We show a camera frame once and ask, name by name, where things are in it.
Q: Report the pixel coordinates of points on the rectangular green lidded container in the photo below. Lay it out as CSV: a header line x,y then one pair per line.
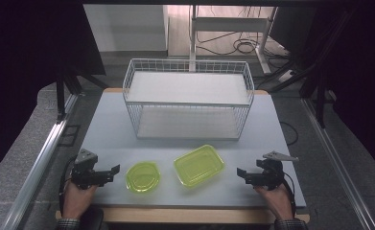
x,y
198,165

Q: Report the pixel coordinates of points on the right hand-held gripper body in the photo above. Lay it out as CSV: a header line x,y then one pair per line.
x,y
269,174

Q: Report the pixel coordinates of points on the black curtain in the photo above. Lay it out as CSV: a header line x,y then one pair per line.
x,y
22,64
367,80

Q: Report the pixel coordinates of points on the person's right hand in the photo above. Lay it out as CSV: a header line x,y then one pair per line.
x,y
277,201

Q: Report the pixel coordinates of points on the aluminium rail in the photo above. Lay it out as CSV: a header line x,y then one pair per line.
x,y
36,172
338,166

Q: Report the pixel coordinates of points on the black metal stand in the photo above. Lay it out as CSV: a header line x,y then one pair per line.
x,y
60,102
319,96

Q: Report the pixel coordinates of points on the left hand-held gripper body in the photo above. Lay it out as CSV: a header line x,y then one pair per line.
x,y
86,174

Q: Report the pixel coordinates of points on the white metal desk frame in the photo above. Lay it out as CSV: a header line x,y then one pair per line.
x,y
229,24

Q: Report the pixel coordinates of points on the white power strip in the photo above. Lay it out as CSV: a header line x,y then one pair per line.
x,y
286,76

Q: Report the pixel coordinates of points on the white cabinet panel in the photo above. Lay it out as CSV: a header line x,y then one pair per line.
x,y
124,27

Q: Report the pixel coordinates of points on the round green lidded container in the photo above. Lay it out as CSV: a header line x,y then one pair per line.
x,y
142,176

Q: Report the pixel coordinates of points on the person's left hand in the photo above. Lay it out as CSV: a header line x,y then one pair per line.
x,y
76,199

